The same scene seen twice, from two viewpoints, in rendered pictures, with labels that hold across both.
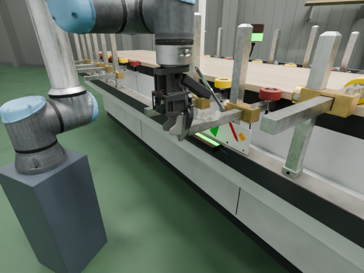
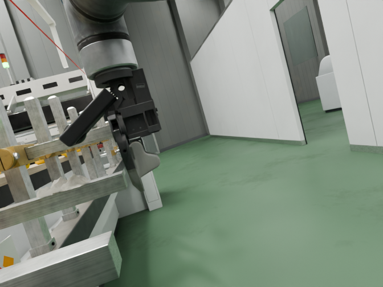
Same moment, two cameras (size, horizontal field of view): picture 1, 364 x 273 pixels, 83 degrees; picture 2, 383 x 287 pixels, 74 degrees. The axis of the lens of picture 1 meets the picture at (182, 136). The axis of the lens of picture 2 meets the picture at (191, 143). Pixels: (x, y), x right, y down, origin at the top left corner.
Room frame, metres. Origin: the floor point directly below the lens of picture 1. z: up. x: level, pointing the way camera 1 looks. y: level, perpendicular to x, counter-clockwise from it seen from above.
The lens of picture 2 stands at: (0.90, 0.31, 0.92)
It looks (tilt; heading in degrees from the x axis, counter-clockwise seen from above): 6 degrees down; 207
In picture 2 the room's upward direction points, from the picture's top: 16 degrees counter-clockwise
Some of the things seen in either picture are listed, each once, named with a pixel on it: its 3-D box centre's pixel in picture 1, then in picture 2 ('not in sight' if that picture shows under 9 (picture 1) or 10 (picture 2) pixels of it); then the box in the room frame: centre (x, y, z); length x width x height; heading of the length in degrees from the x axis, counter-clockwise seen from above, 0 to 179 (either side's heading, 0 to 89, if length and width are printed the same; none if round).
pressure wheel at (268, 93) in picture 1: (268, 102); not in sight; (0.79, -0.34, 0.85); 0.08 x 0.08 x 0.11
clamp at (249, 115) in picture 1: (240, 110); not in sight; (0.72, -0.22, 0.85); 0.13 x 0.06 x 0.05; 36
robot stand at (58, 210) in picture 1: (60, 212); not in sight; (0.75, 0.60, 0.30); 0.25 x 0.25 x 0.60; 66
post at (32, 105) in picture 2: not in sight; (54, 166); (0.33, -0.49, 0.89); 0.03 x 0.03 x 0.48; 36
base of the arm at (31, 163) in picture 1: (39, 151); not in sight; (0.75, 0.60, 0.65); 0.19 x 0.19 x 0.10
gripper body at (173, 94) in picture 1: (173, 90); (128, 107); (0.52, 0.02, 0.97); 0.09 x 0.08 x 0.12; 126
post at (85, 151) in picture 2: not in sight; (85, 151); (-0.07, -0.79, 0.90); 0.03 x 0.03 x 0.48; 36
